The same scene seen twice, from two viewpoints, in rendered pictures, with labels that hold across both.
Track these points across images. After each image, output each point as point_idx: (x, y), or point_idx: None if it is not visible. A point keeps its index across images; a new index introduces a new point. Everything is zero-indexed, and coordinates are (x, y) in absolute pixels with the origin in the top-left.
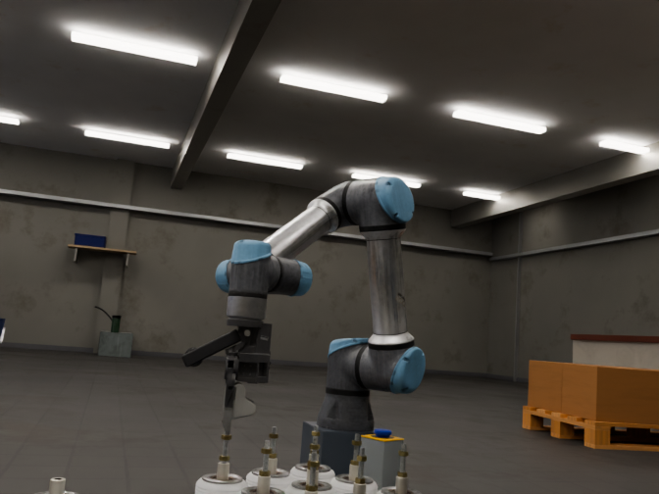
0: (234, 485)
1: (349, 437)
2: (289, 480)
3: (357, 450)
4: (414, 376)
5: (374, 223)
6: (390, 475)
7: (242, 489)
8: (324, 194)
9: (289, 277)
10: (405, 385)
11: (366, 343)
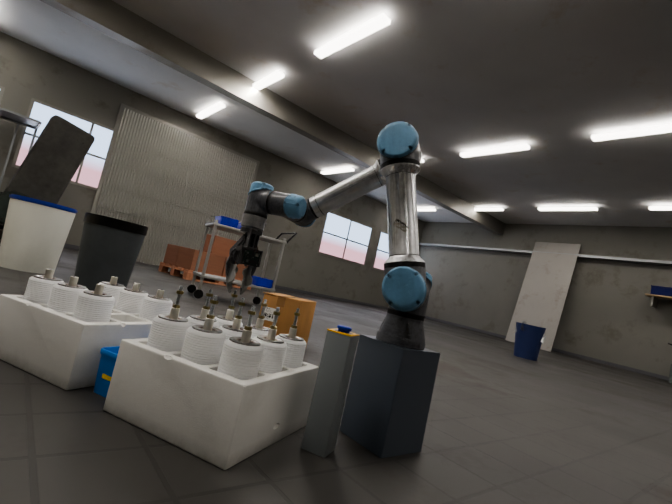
0: (219, 319)
1: (374, 343)
2: (253, 331)
3: (274, 318)
4: (401, 293)
5: (380, 164)
6: (330, 361)
7: None
8: None
9: (274, 202)
10: (387, 298)
11: None
